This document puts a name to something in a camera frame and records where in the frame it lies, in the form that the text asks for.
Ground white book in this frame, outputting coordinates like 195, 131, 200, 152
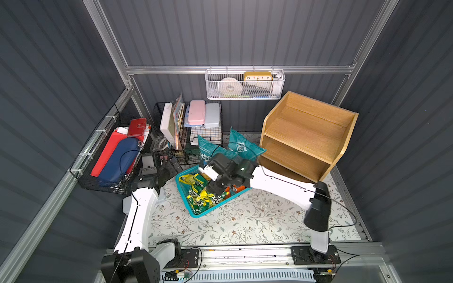
159, 103, 177, 149

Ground teal fertilizer bag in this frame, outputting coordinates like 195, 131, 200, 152
198, 135, 235, 165
228, 127, 267, 161

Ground light blue pencil box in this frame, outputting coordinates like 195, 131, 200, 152
204, 103, 221, 128

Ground teal plastic basket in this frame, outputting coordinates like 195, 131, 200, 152
176, 166, 251, 218

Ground blue pencil case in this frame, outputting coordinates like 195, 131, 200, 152
97, 137, 140, 187

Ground white mesh wall basket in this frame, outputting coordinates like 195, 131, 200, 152
205, 68, 286, 100

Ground aluminium frame rails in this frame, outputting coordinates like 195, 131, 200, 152
0, 0, 401, 283

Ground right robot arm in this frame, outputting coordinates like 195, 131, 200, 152
198, 153, 331, 254

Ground yellow clock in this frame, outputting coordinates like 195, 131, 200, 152
244, 71, 273, 81

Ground black wire desk organizer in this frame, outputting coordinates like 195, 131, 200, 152
153, 102, 223, 165

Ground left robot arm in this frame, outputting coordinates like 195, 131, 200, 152
100, 157, 183, 283

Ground pink pencil box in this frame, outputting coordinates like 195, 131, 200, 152
188, 100, 206, 126

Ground floral table mat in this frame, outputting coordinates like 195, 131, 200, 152
120, 132, 362, 248

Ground wooden two-tier shelf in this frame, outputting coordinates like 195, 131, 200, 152
260, 92, 359, 183

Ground black wire wall basket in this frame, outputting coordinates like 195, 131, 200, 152
69, 106, 155, 195

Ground small green yellow packet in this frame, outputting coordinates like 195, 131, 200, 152
179, 173, 208, 187

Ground red folder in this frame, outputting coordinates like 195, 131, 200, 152
90, 131, 126, 177

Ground white tape roll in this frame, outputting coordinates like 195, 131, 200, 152
219, 77, 243, 97

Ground dark red wallet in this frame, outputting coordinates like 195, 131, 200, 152
127, 118, 147, 137

